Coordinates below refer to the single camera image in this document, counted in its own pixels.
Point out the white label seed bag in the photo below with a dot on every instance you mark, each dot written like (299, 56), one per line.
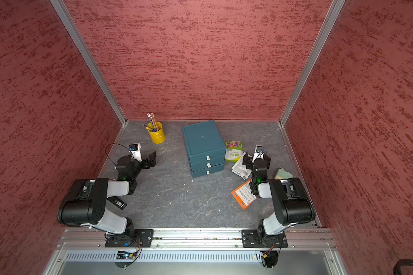
(240, 169)

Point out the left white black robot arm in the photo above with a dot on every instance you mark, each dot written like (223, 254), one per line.
(85, 203)

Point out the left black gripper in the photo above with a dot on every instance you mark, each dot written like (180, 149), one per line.
(147, 165)

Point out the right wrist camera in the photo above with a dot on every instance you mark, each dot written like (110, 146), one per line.
(259, 153)

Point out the green flower seed bag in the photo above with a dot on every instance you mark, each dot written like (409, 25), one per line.
(234, 150)

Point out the teal three-drawer cabinet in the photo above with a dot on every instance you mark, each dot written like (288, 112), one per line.
(206, 150)

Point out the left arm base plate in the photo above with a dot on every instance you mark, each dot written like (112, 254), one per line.
(140, 238)

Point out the aluminium front rail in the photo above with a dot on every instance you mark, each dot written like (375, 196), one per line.
(197, 251)

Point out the green cream pencil sharpener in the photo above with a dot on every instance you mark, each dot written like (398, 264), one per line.
(283, 174)

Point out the black tag with label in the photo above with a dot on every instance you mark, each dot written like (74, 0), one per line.
(117, 202)

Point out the orange seed bag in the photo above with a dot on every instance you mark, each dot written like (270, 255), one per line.
(243, 195)

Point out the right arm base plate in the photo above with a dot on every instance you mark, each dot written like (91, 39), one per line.
(254, 239)

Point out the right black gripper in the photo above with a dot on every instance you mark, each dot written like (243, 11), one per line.
(248, 161)

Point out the yellow pencil cup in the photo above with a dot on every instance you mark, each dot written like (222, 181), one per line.
(158, 136)

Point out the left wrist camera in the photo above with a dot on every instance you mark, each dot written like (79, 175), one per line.
(135, 151)

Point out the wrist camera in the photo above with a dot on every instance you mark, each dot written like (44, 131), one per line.
(135, 151)
(259, 153)

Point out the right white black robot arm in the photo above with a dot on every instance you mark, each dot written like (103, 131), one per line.
(291, 202)

